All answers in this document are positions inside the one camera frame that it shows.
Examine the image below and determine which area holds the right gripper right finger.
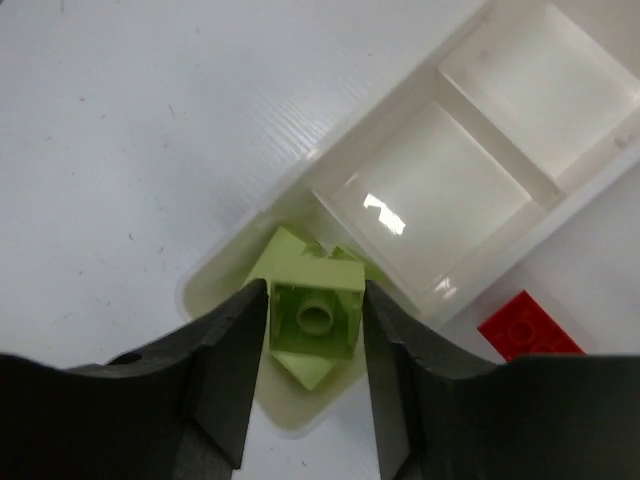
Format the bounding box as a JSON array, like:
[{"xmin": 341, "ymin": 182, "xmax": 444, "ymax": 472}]
[{"xmin": 364, "ymin": 282, "xmax": 639, "ymax": 479}]

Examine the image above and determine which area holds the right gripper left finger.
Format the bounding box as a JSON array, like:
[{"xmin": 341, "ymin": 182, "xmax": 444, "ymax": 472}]
[{"xmin": 1, "ymin": 280, "xmax": 268, "ymax": 479}]

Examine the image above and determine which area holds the red brick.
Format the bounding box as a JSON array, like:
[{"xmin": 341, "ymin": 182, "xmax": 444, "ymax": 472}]
[{"xmin": 477, "ymin": 291, "xmax": 585, "ymax": 362}]

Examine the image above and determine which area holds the lime brick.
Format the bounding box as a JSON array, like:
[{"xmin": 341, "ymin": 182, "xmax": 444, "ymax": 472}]
[
  {"xmin": 329, "ymin": 246, "xmax": 385, "ymax": 282},
  {"xmin": 269, "ymin": 257, "xmax": 365, "ymax": 360},
  {"xmin": 244, "ymin": 226, "xmax": 310, "ymax": 285}
]

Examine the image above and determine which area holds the narrow white divided tray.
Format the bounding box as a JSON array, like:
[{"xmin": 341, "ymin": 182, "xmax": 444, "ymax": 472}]
[{"xmin": 174, "ymin": 0, "xmax": 640, "ymax": 439}]

